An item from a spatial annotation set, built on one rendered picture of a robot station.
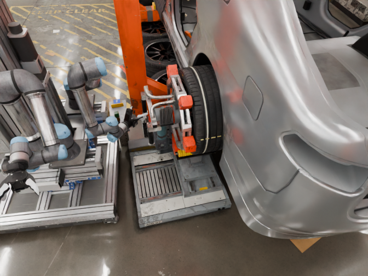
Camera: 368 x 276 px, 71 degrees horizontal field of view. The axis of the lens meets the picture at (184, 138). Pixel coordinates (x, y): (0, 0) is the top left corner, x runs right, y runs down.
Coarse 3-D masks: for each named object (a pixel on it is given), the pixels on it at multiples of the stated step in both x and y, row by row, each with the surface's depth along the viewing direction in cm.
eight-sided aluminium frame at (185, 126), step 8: (168, 80) 195; (176, 80) 181; (168, 88) 204; (176, 88) 172; (184, 88) 172; (176, 96) 170; (168, 104) 216; (184, 120) 169; (176, 128) 218; (184, 128) 169; (176, 136) 210; (184, 136) 175; (176, 144) 206
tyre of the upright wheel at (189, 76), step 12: (180, 72) 187; (192, 72) 176; (204, 72) 174; (192, 84) 167; (204, 84) 168; (216, 84) 170; (192, 96) 165; (204, 96) 165; (216, 96) 166; (192, 108) 168; (204, 108) 165; (216, 108) 166; (204, 120) 167; (216, 120) 169; (204, 132) 170; (216, 132) 173; (204, 144) 177; (216, 144) 180
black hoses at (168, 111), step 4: (164, 108) 170; (168, 108) 170; (160, 112) 168; (164, 112) 168; (168, 112) 168; (172, 112) 169; (160, 116) 168; (164, 116) 168; (168, 116) 169; (160, 120) 168; (164, 120) 169; (168, 120) 169; (172, 120) 171; (160, 124) 169; (164, 124) 169; (168, 124) 170; (172, 124) 171
